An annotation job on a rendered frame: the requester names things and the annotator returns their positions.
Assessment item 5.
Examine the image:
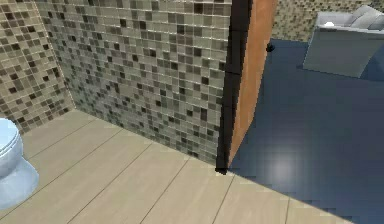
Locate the orange room door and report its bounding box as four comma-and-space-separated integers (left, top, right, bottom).
227, 0, 278, 166

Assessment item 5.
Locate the grey sofa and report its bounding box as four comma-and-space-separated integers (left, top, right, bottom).
302, 11, 384, 80

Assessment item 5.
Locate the white toilet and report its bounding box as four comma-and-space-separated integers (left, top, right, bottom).
0, 117, 40, 211

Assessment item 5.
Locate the grey sofa cushion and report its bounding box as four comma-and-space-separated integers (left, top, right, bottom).
348, 5, 384, 31

